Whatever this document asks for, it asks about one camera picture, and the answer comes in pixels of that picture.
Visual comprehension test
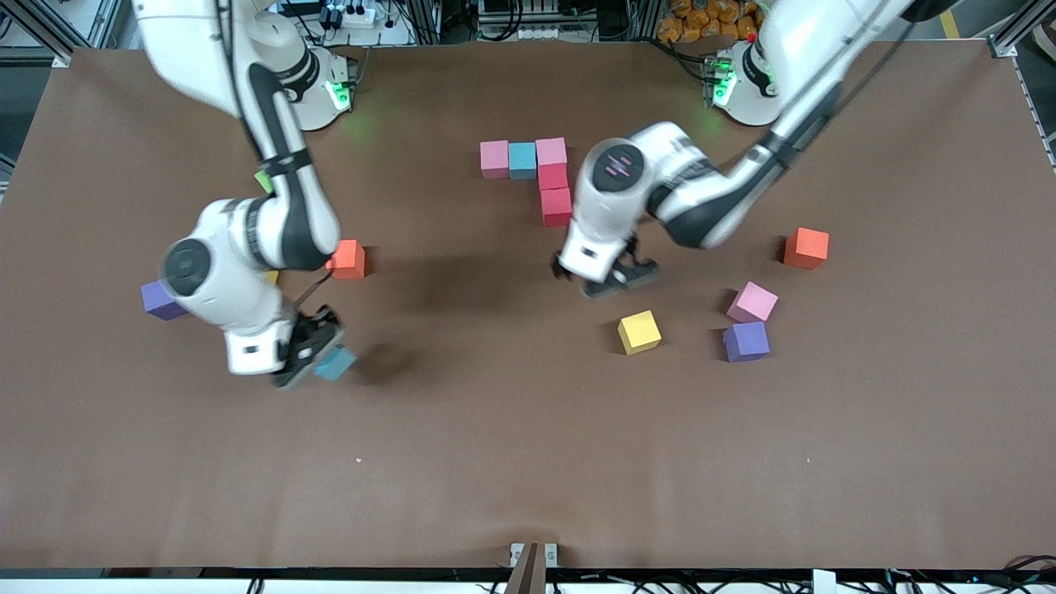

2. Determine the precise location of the orange foam block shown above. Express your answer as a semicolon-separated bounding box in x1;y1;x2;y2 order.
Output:
328;239;366;281
783;227;831;271

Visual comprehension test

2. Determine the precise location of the purple foam block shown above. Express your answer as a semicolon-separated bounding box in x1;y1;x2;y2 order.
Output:
723;321;771;363
140;280;184;322

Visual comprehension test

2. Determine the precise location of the brown paper table cover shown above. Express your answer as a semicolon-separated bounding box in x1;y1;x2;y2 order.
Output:
0;37;1056;570

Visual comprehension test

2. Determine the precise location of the orange snack bag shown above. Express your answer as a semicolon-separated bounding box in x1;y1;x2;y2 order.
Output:
658;0;764;44

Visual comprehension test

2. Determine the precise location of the white power strip with plugs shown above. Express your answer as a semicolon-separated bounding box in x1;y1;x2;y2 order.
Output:
318;4;380;30

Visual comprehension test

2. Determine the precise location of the metal mount bracket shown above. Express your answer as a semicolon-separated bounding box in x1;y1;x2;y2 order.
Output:
503;542;559;594

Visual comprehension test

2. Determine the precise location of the aluminium frame profile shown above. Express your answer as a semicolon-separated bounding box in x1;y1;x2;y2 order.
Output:
986;0;1056;59
0;0;125;68

